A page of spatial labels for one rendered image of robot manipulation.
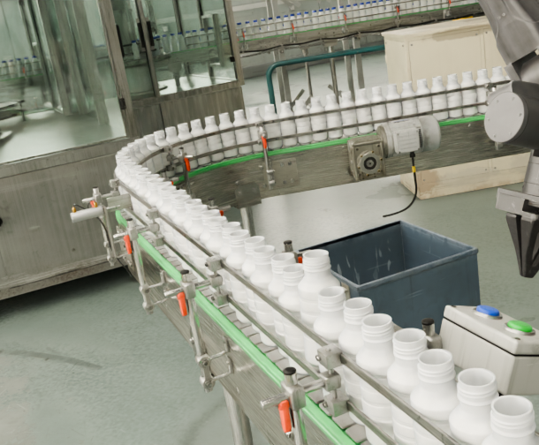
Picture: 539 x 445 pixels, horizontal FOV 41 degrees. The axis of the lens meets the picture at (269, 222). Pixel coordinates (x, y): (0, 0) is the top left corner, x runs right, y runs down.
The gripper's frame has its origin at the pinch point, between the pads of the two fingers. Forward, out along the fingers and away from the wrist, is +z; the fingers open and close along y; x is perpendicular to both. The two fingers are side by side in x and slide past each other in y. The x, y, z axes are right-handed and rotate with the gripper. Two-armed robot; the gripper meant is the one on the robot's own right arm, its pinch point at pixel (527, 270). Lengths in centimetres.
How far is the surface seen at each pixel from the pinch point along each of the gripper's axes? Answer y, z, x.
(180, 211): -85, 11, -18
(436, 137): -158, -17, 97
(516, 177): -349, -3, 313
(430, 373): 8.1, 10.4, -17.7
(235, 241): -50, 10, -18
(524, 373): 3.5, 11.9, -0.2
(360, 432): -8.3, 25.1, -13.3
